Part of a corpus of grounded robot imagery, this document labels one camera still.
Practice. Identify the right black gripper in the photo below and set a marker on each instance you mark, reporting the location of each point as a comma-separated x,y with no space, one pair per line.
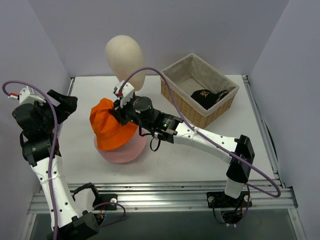
120,116

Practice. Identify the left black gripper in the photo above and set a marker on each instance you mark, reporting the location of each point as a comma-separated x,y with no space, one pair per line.
61,107

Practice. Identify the orange bucket hat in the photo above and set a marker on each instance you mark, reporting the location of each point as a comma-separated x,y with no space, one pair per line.
110,134

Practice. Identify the pink bucket hat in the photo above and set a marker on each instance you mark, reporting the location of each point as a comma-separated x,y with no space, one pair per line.
125,153

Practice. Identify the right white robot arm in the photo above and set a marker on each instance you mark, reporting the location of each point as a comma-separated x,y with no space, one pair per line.
238,153

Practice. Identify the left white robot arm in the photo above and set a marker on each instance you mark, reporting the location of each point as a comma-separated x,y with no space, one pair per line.
71,214

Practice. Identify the cream mannequin head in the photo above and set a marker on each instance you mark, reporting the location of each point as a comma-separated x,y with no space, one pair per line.
124,56

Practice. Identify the wicker basket with liner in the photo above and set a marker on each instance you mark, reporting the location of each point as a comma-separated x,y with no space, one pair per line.
192,73

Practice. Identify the black embroidered cap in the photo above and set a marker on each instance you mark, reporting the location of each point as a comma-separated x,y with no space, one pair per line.
208,99

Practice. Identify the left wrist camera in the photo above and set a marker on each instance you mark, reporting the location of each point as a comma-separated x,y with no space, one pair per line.
26,96

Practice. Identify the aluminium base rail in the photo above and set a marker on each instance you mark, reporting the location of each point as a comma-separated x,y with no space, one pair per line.
185,196

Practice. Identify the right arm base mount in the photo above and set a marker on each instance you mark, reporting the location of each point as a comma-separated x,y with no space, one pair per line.
227,210

